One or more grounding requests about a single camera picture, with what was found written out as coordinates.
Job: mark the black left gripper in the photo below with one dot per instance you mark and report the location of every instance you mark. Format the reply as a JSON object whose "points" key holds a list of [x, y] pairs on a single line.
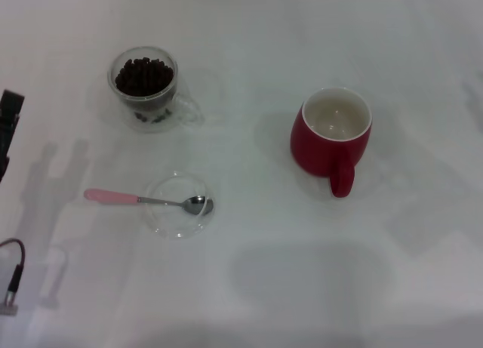
{"points": [[5, 140]]}

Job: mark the red ceramic mug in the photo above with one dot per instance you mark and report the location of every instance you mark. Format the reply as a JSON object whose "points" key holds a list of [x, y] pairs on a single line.
{"points": [[317, 151]]}

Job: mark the coffee beans pile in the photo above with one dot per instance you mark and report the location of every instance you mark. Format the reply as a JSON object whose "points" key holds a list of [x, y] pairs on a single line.
{"points": [[144, 76]]}

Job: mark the clear glass saucer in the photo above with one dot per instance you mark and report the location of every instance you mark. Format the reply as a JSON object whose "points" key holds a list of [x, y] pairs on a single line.
{"points": [[177, 223]]}

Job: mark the double-wall glass cup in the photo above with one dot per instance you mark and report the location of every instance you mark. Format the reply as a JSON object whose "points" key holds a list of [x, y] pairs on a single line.
{"points": [[177, 102]]}

